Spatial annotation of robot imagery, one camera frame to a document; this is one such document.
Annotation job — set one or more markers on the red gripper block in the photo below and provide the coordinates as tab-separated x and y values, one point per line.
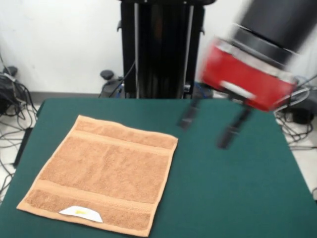
242	74

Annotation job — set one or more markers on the tan terry towel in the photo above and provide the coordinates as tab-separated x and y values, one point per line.
99	173

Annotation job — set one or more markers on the dark green table cloth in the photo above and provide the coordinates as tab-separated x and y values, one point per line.
223	186

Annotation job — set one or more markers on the black floor base foot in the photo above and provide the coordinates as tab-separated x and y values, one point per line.
302	111
5	99

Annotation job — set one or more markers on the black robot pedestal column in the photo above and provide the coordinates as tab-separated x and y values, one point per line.
161	49

